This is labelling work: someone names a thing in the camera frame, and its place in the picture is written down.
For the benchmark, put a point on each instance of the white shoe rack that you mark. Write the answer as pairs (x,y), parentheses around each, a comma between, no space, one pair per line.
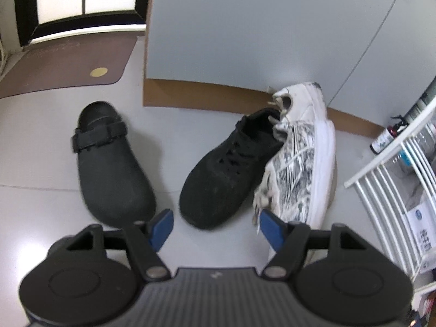
(374,163)

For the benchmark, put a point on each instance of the black lace-up sneaker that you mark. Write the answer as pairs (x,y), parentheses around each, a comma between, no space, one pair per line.
(221,184)

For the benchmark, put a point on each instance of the clear plastic water bottle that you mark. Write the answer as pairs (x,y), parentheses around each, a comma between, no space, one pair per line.
(412,150)

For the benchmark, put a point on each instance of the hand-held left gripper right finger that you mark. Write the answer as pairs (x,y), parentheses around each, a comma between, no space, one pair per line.
(272,230)

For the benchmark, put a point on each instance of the white printed carton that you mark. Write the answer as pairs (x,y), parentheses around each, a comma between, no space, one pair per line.
(422,231)

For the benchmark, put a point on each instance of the brown bottle white label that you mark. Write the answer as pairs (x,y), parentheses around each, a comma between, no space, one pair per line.
(383,139)

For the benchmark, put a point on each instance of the brown door mat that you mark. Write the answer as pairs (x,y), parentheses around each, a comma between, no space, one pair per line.
(68,64)

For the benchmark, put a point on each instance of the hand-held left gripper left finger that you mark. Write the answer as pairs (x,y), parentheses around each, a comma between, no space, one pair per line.
(161,230)

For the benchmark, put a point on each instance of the white patterned sneaker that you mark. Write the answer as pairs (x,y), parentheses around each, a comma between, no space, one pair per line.
(296,163)

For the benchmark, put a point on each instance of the grey cabinet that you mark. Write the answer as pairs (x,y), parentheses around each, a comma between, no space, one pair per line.
(255,30)

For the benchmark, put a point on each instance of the grey spray can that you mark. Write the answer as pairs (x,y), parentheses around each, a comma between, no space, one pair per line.
(419,107)

